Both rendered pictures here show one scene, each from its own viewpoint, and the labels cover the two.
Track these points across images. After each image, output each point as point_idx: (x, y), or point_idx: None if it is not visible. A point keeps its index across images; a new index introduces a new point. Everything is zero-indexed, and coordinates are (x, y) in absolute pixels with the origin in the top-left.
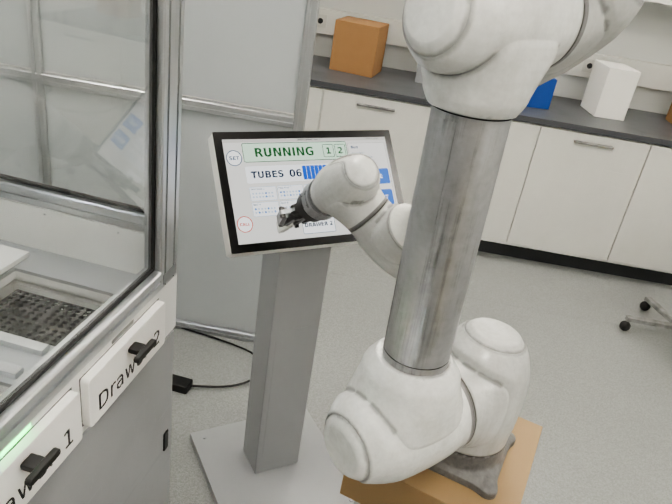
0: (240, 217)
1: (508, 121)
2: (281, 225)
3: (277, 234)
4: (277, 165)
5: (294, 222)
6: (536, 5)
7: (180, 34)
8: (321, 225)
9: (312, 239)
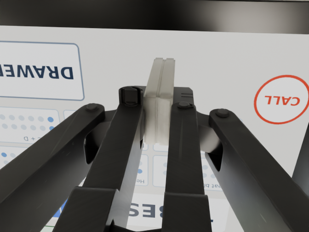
0: (288, 122)
1: None
2: (219, 114)
3: (177, 54)
4: (137, 225)
5: (141, 116)
6: None
7: None
8: (13, 65)
9: (47, 20)
